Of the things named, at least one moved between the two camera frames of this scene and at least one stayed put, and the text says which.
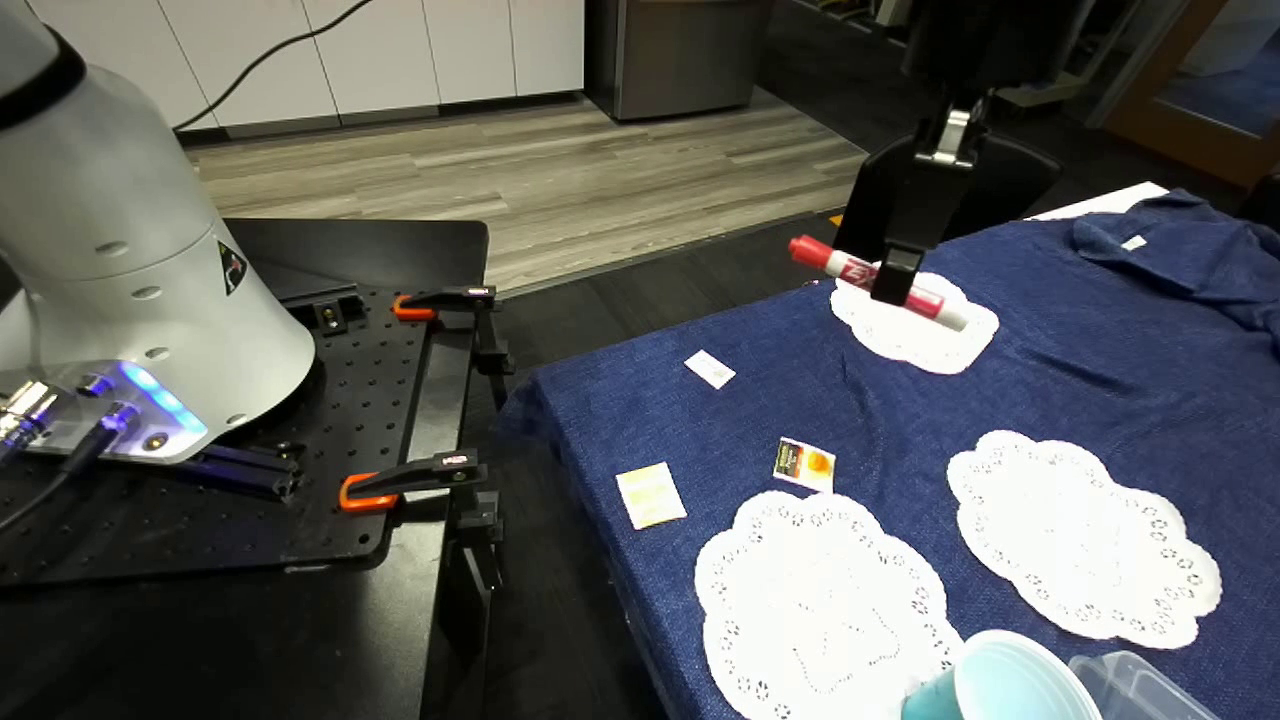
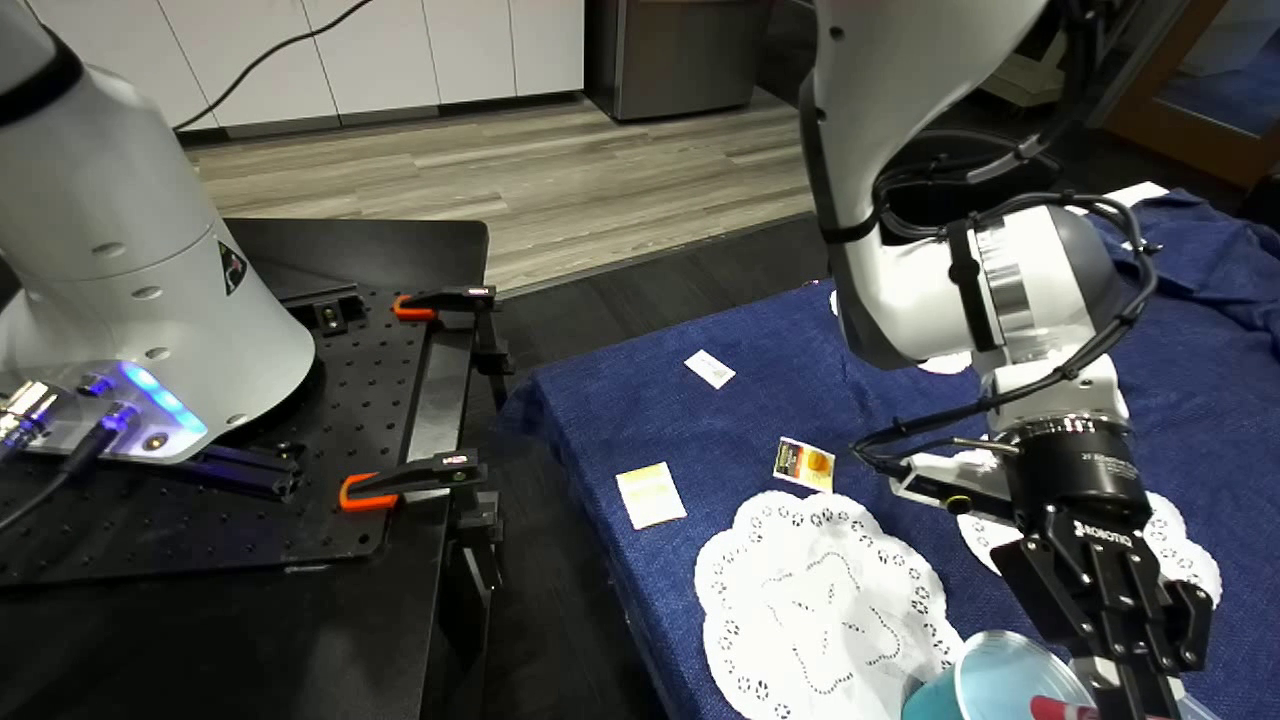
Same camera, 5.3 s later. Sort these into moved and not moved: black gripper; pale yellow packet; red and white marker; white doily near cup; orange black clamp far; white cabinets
Moved: black gripper; red and white marker
Not moved: orange black clamp far; white doily near cup; white cabinets; pale yellow packet
